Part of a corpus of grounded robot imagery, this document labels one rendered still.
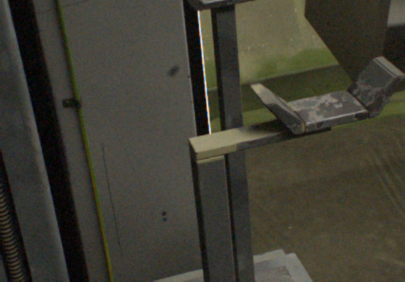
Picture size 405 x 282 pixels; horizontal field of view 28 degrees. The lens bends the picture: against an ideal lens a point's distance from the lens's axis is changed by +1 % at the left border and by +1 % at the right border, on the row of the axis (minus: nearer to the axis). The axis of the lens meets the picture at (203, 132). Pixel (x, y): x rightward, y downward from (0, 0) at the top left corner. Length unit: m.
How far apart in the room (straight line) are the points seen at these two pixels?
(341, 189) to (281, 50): 0.58
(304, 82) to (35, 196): 2.19
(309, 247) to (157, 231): 0.94
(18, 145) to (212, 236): 0.13
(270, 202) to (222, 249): 1.75
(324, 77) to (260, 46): 0.23
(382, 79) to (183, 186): 0.71
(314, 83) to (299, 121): 2.24
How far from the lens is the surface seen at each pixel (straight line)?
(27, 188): 0.51
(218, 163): 0.44
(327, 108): 0.45
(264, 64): 2.61
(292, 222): 2.15
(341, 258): 2.03
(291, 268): 0.83
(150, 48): 1.03
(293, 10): 2.68
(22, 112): 0.49
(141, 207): 1.14
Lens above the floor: 1.31
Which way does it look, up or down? 30 degrees down
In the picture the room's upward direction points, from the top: 6 degrees counter-clockwise
